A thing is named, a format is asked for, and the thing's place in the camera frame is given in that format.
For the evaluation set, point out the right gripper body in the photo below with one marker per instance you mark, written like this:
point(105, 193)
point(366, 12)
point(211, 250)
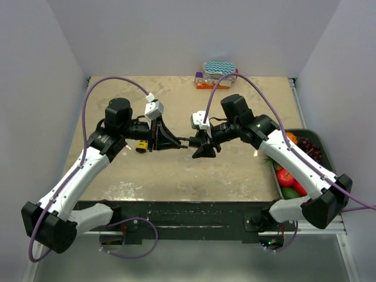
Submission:
point(207, 139)

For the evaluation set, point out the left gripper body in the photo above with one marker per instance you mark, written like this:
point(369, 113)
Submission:
point(153, 135)

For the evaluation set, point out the yellow padlock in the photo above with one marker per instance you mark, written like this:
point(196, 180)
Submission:
point(141, 147)

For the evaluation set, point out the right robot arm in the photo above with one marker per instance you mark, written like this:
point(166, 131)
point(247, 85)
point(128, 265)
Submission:
point(327, 193)

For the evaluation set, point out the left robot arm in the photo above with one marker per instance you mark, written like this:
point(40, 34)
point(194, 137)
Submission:
point(53, 220)

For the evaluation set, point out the orange box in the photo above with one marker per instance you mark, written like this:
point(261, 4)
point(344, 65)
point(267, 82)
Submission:
point(203, 82)

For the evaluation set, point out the green plastic leaves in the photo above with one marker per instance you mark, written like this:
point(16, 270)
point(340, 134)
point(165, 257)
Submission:
point(271, 162)

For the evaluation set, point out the blue zigzag sponge pack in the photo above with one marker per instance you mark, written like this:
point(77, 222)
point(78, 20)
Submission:
point(215, 70)

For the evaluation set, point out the red apple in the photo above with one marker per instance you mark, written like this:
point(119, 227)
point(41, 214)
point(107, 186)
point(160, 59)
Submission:
point(299, 189)
point(284, 178)

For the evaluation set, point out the orange spiky fruit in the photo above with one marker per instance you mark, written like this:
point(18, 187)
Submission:
point(292, 137)

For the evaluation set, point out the green mango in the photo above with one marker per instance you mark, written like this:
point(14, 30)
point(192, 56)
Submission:
point(289, 193)

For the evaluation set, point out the dark grapes bunch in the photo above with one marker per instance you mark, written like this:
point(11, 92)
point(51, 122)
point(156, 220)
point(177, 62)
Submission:
point(310, 149)

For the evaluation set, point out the grey fruit tray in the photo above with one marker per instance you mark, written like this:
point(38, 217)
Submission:
point(320, 141)

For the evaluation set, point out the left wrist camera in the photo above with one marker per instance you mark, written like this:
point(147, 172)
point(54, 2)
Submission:
point(154, 108)

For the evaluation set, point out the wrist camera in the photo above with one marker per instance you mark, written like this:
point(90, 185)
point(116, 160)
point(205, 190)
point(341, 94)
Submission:
point(154, 108)
point(199, 123)

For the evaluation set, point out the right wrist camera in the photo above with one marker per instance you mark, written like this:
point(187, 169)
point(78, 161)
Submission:
point(199, 123)

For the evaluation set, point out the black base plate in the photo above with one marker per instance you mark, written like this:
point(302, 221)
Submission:
point(246, 222)

